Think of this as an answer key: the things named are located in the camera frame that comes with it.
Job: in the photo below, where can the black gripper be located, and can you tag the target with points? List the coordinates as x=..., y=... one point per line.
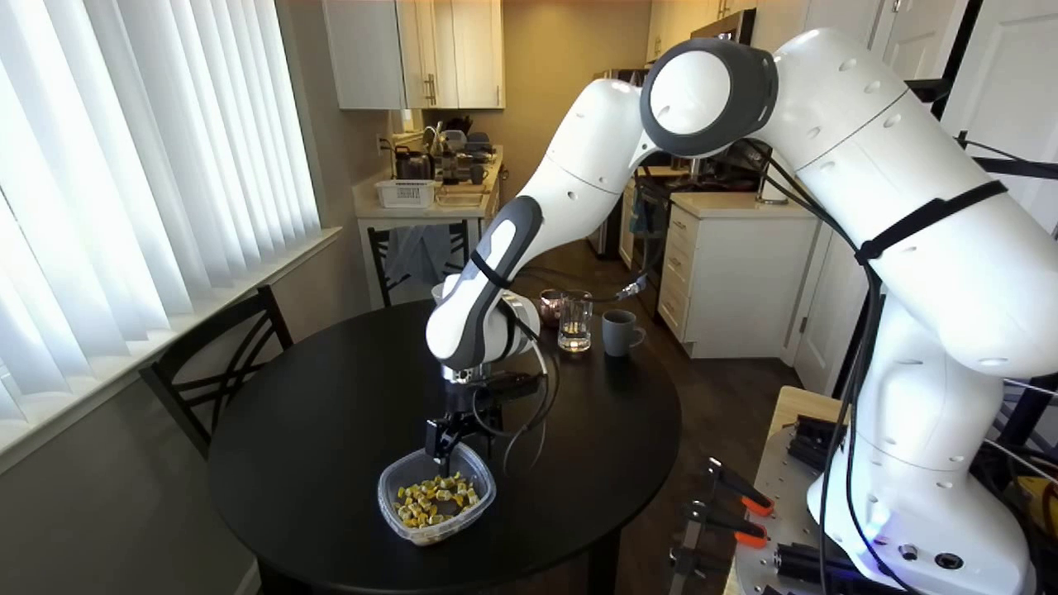
x=446, y=421

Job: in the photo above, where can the clear plastic bowl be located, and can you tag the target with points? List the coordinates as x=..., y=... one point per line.
x=417, y=468

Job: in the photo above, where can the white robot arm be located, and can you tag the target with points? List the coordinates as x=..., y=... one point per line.
x=970, y=279

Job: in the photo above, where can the yellow food pieces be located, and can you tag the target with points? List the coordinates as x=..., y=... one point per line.
x=435, y=502

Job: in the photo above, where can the clear glass jar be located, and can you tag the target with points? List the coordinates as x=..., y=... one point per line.
x=572, y=337

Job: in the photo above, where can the dark metallic cup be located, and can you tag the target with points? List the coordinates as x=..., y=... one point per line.
x=554, y=301

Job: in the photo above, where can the grey ceramic mug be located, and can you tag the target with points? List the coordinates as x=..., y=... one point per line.
x=619, y=333

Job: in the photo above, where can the black wooden chair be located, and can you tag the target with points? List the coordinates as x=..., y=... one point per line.
x=201, y=375

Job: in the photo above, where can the cluttered kitchen counter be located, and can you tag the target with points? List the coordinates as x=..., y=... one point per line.
x=441, y=174

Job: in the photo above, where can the white kitchen cabinet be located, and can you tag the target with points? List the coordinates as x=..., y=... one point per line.
x=733, y=274

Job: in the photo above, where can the white upper cabinets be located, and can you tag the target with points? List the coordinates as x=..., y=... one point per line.
x=417, y=53

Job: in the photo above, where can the white window blinds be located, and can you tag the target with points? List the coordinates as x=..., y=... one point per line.
x=149, y=166

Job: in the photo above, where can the orange handled clamp tools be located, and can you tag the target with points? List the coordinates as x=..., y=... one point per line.
x=725, y=505

